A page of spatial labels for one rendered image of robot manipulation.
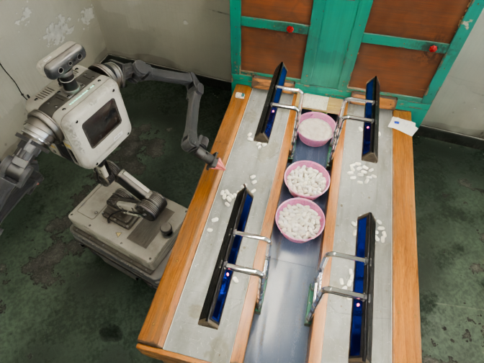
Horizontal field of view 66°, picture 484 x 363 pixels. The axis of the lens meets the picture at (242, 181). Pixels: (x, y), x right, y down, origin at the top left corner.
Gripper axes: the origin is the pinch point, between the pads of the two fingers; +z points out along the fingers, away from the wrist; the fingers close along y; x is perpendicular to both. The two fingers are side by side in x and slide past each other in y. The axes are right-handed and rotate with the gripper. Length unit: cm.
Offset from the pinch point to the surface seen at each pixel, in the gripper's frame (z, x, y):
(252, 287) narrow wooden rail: 29, -11, -59
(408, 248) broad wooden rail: 86, -57, -20
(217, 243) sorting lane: 13.1, 5.5, -39.3
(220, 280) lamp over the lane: -1, -31, -72
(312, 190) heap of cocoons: 48, -21, 8
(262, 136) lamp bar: 0.8, -29.2, 8.7
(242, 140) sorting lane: 9.8, 8.4, 34.8
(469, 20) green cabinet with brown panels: 54, -115, 86
